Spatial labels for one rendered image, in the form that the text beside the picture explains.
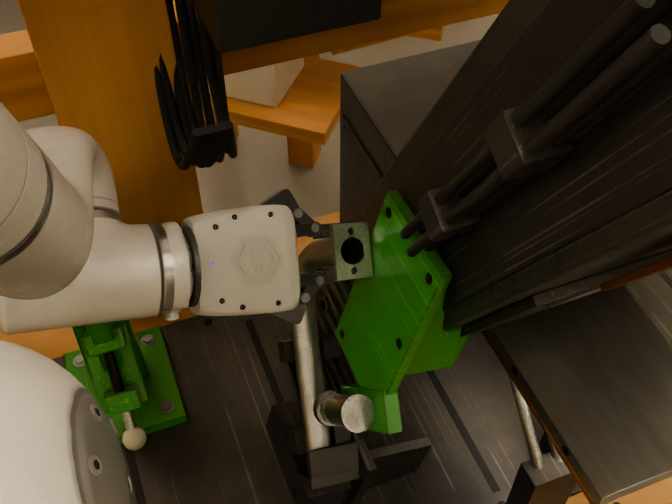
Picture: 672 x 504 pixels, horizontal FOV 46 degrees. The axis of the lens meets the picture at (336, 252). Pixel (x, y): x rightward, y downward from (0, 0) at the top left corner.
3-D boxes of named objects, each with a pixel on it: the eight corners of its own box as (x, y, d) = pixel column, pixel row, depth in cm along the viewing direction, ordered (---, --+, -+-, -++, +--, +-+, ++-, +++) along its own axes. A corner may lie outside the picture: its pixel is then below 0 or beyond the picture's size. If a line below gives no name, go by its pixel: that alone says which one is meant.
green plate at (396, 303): (442, 405, 84) (519, 267, 71) (374, 419, 81) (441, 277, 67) (397, 324, 91) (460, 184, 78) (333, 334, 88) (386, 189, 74)
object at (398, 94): (579, 293, 114) (649, 103, 88) (385, 358, 106) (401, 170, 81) (514, 209, 125) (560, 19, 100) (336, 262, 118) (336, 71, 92)
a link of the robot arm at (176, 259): (167, 324, 67) (201, 319, 69) (157, 220, 67) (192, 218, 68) (146, 318, 75) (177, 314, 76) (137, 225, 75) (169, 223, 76)
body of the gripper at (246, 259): (190, 326, 69) (308, 310, 74) (179, 209, 68) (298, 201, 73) (169, 320, 75) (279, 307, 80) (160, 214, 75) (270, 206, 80)
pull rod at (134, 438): (150, 450, 94) (141, 425, 90) (127, 458, 93) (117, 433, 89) (141, 411, 97) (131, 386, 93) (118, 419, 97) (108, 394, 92)
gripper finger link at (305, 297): (303, 304, 76) (365, 296, 79) (300, 271, 76) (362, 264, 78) (290, 303, 79) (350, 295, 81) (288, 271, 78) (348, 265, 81)
